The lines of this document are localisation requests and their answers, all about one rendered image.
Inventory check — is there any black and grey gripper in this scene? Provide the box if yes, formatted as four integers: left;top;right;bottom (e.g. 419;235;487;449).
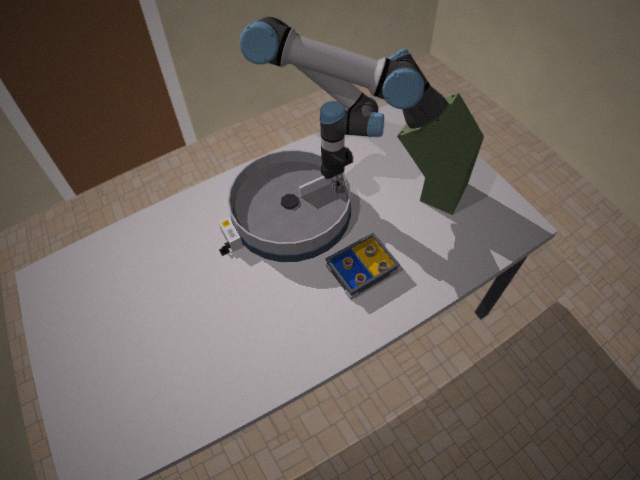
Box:
321;137;353;192

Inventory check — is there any blue and yellow divided bin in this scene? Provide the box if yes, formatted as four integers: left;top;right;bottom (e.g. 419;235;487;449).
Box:
325;233;400;300

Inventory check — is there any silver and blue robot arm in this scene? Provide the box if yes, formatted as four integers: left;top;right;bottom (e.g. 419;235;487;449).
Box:
240;17;448;142

